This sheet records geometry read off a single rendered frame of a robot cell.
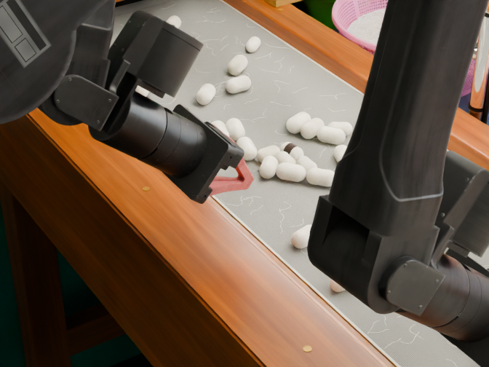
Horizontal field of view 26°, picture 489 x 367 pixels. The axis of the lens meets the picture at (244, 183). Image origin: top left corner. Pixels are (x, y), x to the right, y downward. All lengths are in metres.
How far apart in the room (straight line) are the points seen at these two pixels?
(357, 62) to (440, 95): 0.78
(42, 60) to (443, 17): 0.29
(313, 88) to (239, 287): 0.47
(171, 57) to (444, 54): 0.35
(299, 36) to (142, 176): 0.42
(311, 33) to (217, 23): 0.16
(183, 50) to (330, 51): 0.55
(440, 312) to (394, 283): 0.09
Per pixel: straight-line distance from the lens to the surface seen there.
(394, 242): 0.72
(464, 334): 0.86
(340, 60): 1.48
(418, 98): 0.69
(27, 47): 0.48
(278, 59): 1.53
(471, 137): 1.33
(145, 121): 0.98
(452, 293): 0.81
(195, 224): 1.15
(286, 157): 1.27
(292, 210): 1.21
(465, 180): 0.78
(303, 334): 1.01
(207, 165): 1.02
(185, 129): 1.02
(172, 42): 0.97
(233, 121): 1.34
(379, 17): 1.70
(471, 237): 0.80
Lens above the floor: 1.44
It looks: 34 degrees down
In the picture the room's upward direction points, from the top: straight up
